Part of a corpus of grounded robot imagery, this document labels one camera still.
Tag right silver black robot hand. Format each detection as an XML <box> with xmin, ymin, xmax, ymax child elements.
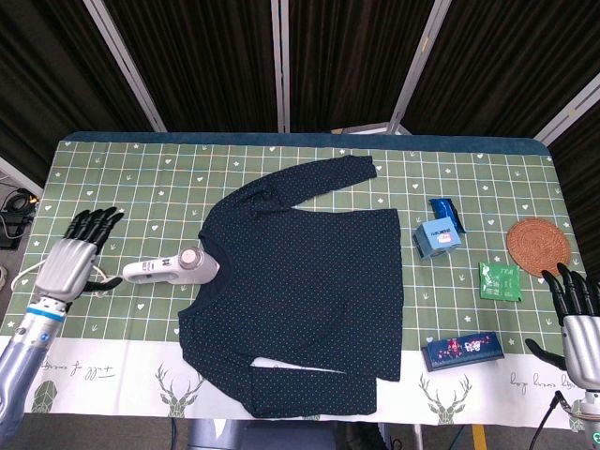
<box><xmin>524</xmin><ymin>262</ymin><xmax>600</xmax><ymax>390</ymax></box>

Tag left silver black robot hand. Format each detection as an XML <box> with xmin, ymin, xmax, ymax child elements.
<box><xmin>34</xmin><ymin>206</ymin><xmax>126</xmax><ymax>306</ymax></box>

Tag white handheld steamer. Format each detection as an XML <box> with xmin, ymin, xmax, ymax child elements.
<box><xmin>122</xmin><ymin>247</ymin><xmax>221</xmax><ymax>287</ymax></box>

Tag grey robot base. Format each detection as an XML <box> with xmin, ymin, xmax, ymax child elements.
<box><xmin>187</xmin><ymin>418</ymin><xmax>339</xmax><ymax>450</ymax></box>

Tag green grid cutting mat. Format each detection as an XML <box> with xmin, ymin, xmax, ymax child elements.
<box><xmin>0</xmin><ymin>131</ymin><xmax>600</xmax><ymax>430</ymax></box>

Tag navy dotted long-sleeve shirt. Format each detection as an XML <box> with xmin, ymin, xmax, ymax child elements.
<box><xmin>176</xmin><ymin>155</ymin><xmax>405</xmax><ymax>420</ymax></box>

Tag black equipment on floor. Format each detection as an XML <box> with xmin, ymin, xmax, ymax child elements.
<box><xmin>0</xmin><ymin>187</ymin><xmax>39</xmax><ymax>250</ymax></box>

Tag green tea sachet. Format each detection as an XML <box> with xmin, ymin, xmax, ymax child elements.
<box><xmin>478</xmin><ymin>262</ymin><xmax>522</xmax><ymax>303</ymax></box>

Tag round woven rattan coaster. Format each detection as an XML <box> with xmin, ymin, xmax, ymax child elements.
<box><xmin>505</xmin><ymin>217</ymin><xmax>573</xmax><ymax>278</ymax></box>

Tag dark blue printed box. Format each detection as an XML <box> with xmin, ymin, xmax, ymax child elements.
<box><xmin>420</xmin><ymin>331</ymin><xmax>505</xmax><ymax>373</ymax></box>

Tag light blue cardboard box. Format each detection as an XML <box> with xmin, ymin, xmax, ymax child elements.
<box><xmin>412</xmin><ymin>219</ymin><xmax>463</xmax><ymax>262</ymax></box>

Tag blue foil packet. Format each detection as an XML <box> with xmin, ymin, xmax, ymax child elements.
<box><xmin>428</xmin><ymin>198</ymin><xmax>468</xmax><ymax>234</ymax></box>

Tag white cable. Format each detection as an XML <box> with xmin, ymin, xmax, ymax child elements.
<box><xmin>9</xmin><ymin>260</ymin><xmax>110</xmax><ymax>299</ymax></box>

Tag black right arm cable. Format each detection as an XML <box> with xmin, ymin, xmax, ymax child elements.
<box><xmin>529</xmin><ymin>388</ymin><xmax>566</xmax><ymax>450</ymax></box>

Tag white partition post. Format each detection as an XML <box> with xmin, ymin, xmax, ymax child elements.
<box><xmin>82</xmin><ymin>0</ymin><xmax>168</xmax><ymax>133</ymax></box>
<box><xmin>270</xmin><ymin>0</ymin><xmax>292</xmax><ymax>134</ymax></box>
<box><xmin>533</xmin><ymin>83</ymin><xmax>600</xmax><ymax>145</ymax></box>
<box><xmin>388</xmin><ymin>0</ymin><xmax>452</xmax><ymax>125</ymax></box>

